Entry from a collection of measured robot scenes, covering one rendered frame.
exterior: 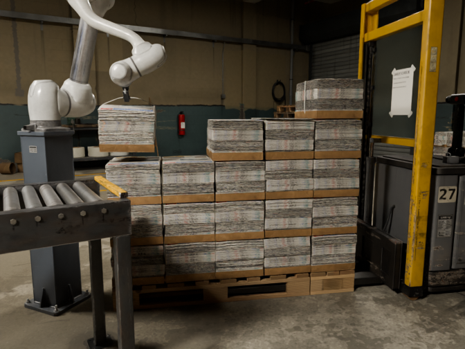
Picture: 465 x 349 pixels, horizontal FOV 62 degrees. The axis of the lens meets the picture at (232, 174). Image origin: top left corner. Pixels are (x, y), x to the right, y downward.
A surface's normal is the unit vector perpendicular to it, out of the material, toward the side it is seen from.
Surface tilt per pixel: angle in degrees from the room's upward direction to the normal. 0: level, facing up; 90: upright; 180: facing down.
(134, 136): 101
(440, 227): 90
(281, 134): 90
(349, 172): 90
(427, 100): 90
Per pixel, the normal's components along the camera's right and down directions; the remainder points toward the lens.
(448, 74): -0.86, 0.07
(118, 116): 0.16, 0.34
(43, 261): -0.42, 0.14
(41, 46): 0.51, 0.13
